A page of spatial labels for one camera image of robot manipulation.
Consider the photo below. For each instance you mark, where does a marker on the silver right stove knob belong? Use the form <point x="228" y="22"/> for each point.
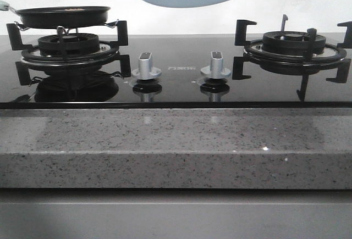
<point x="216" y="70"/>

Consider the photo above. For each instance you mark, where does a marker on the black left gas burner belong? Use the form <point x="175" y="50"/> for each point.
<point x="75" y="44"/>

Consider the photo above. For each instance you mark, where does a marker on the black right gas burner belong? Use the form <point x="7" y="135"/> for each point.
<point x="286" y="42"/>

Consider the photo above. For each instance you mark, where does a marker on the silver left stove knob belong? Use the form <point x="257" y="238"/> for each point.
<point x="146" y="70"/>

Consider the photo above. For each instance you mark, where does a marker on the black pan support grate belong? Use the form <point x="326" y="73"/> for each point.
<point x="68" y="67"/>
<point x="320" y="56"/>

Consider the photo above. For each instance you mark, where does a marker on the black gas burner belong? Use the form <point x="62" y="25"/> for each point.
<point x="286" y="42"/>
<point x="75" y="44"/>

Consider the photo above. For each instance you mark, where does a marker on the silver stove knob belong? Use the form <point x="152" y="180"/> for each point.
<point x="146" y="70"/>
<point x="216" y="70"/>

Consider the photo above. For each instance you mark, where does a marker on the black frying pan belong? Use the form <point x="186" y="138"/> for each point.
<point x="51" y="17"/>

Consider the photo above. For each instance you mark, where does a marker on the black right pan support grate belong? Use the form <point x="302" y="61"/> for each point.
<point x="320" y="56"/>

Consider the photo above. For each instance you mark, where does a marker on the brown meat slices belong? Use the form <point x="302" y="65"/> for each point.
<point x="73" y="9"/>

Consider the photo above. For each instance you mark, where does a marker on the black left pan support grate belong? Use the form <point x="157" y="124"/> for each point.
<point x="68" y="67"/>

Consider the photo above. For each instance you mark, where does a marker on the black glass cooktop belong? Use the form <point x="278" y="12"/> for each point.
<point x="181" y="85"/>

